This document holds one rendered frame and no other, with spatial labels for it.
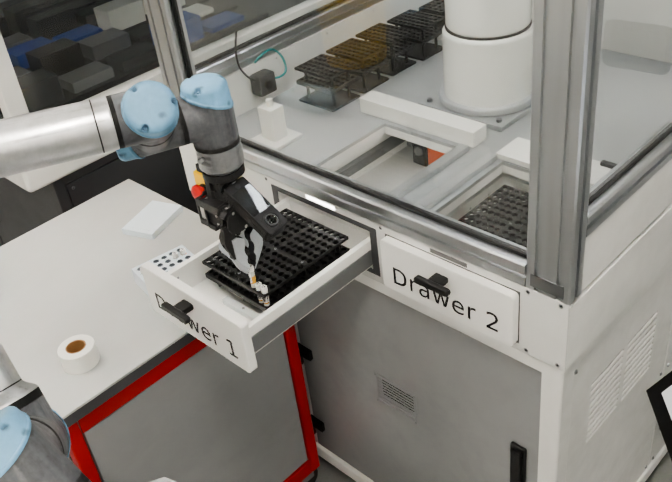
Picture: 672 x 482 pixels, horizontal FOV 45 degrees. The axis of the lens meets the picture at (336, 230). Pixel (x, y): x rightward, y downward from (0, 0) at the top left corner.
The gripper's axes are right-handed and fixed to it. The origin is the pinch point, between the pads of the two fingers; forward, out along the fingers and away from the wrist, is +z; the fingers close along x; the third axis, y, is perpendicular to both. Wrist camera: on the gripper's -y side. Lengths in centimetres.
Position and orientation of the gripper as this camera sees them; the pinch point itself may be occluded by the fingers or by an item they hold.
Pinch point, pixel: (251, 266)
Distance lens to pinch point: 145.6
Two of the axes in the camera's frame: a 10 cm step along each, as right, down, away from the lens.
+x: -6.7, 4.8, -5.6
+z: 1.1, 8.2, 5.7
